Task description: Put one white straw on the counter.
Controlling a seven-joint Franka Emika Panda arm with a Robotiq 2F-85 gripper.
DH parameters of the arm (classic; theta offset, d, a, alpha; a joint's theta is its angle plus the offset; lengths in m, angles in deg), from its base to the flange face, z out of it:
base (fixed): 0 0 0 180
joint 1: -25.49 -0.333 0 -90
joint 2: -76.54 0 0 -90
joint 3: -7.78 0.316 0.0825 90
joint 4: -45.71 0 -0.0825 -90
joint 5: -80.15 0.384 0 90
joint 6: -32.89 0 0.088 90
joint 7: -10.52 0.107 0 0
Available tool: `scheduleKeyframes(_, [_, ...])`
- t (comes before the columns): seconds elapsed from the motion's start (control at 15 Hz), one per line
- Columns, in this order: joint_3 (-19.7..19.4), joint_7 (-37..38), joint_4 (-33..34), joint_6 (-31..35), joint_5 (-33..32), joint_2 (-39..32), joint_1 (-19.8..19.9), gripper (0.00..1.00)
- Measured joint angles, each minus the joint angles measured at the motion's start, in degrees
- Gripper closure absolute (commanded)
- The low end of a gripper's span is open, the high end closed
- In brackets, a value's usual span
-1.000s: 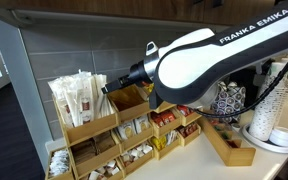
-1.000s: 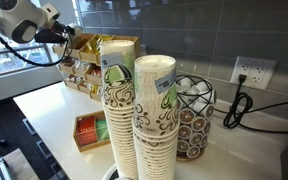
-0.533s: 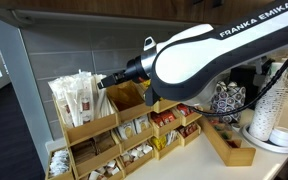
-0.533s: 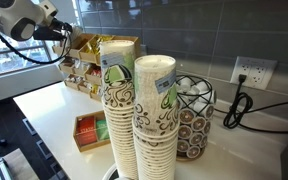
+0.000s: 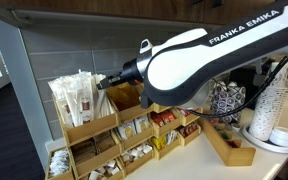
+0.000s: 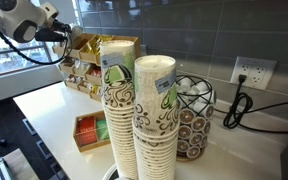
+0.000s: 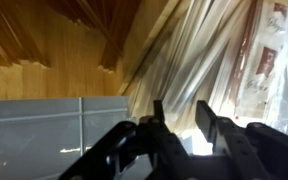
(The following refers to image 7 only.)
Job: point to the wrapped white straws bundle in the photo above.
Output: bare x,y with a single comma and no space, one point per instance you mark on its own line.
190,63

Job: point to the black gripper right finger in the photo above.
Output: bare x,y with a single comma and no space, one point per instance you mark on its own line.
250,150

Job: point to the clear bag of sugar packets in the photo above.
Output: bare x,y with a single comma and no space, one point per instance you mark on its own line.
267,60

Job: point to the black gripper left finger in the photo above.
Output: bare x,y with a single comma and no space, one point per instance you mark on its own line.
150,146

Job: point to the brown wooden stirrers bundle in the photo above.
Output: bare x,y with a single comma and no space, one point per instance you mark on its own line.
24,26

